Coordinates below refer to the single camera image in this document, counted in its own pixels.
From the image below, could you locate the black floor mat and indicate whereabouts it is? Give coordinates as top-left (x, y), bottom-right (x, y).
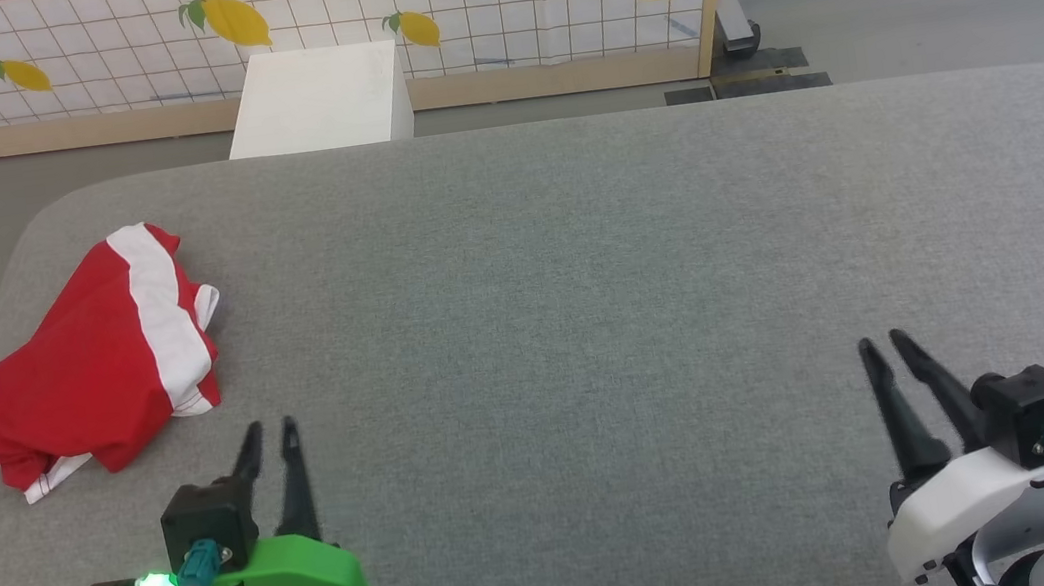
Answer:
top-left (663, 84), bottom-right (716, 108)
top-left (713, 69), bottom-right (835, 102)

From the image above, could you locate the lemon pattern partition screen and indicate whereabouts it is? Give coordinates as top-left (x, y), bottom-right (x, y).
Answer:
top-left (0, 0), bottom-right (747, 172)

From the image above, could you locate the red and white garment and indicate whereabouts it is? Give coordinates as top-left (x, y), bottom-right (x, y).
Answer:
top-left (0, 213), bottom-right (244, 509)

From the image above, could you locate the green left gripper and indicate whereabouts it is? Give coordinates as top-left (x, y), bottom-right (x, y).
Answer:
top-left (51, 408), bottom-right (373, 586)

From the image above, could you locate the white box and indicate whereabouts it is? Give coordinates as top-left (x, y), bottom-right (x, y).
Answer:
top-left (216, 35), bottom-right (418, 163)

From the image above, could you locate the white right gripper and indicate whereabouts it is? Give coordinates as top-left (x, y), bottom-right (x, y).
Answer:
top-left (854, 309), bottom-right (1044, 586)

